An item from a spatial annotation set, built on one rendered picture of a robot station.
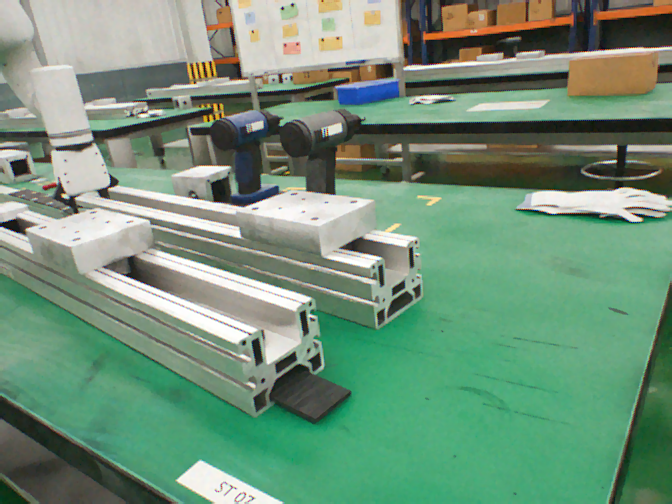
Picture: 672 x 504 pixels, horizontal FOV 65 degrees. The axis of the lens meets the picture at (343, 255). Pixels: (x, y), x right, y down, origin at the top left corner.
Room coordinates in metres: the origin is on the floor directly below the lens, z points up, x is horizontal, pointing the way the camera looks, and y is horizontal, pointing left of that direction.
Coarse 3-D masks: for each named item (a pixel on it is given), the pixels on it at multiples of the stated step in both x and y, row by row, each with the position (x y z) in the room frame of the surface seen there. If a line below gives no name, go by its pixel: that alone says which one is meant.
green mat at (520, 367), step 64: (384, 192) 1.16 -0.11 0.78; (448, 192) 1.10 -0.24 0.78; (512, 192) 1.05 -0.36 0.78; (576, 192) 0.99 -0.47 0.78; (448, 256) 0.75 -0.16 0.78; (512, 256) 0.72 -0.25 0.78; (576, 256) 0.69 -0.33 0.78; (640, 256) 0.67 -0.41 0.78; (0, 320) 0.72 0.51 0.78; (64, 320) 0.69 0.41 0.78; (320, 320) 0.60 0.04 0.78; (448, 320) 0.56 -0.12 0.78; (512, 320) 0.54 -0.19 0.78; (576, 320) 0.52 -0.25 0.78; (640, 320) 0.51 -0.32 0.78; (0, 384) 0.54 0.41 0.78; (64, 384) 0.52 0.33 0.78; (128, 384) 0.50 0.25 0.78; (192, 384) 0.49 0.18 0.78; (384, 384) 0.45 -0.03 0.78; (448, 384) 0.43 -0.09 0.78; (512, 384) 0.42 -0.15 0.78; (576, 384) 0.41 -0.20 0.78; (640, 384) 0.40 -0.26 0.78; (128, 448) 0.40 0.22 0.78; (192, 448) 0.39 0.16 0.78; (256, 448) 0.38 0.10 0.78; (320, 448) 0.37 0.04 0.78; (384, 448) 0.36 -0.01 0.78; (448, 448) 0.35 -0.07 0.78; (512, 448) 0.34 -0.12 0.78; (576, 448) 0.33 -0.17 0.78
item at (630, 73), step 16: (576, 64) 2.35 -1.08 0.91; (592, 64) 2.30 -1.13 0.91; (608, 64) 2.26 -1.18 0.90; (624, 64) 2.22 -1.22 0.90; (640, 64) 2.18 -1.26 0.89; (656, 64) 2.29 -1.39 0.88; (304, 80) 5.60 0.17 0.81; (320, 80) 5.56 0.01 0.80; (576, 80) 2.34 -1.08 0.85; (592, 80) 2.30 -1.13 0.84; (608, 80) 2.26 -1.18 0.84; (624, 80) 2.22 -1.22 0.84; (640, 80) 2.18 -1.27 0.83; (352, 144) 4.92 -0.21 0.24; (368, 144) 4.91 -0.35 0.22; (32, 160) 4.82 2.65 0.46; (48, 160) 4.71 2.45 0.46
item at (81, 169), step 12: (60, 156) 1.14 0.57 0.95; (72, 156) 1.15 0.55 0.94; (84, 156) 1.17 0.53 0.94; (96, 156) 1.19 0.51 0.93; (60, 168) 1.14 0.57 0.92; (72, 168) 1.15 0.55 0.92; (84, 168) 1.16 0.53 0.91; (96, 168) 1.18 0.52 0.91; (72, 180) 1.14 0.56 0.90; (84, 180) 1.16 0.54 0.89; (96, 180) 1.18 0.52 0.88; (108, 180) 1.20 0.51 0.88; (72, 192) 1.14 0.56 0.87; (84, 192) 1.16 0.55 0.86
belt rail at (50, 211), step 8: (0, 192) 1.57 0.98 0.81; (8, 192) 1.56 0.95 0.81; (0, 200) 1.59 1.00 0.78; (8, 200) 1.53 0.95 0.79; (16, 200) 1.48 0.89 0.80; (24, 200) 1.44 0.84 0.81; (32, 208) 1.41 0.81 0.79; (40, 208) 1.38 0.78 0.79; (48, 208) 1.32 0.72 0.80; (56, 216) 1.29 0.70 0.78; (64, 216) 1.27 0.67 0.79
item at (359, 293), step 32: (128, 192) 1.10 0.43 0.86; (160, 224) 0.87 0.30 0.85; (192, 224) 0.81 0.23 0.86; (224, 224) 0.78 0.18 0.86; (192, 256) 0.82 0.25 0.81; (224, 256) 0.75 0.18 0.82; (256, 256) 0.70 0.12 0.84; (288, 256) 0.65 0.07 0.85; (320, 256) 0.61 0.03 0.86; (352, 256) 0.59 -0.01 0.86; (384, 256) 0.63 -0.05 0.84; (416, 256) 0.63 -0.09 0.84; (288, 288) 0.66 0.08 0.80; (320, 288) 0.63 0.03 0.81; (352, 288) 0.57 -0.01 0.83; (384, 288) 0.57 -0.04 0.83; (416, 288) 0.63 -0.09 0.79; (352, 320) 0.58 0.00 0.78; (384, 320) 0.57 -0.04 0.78
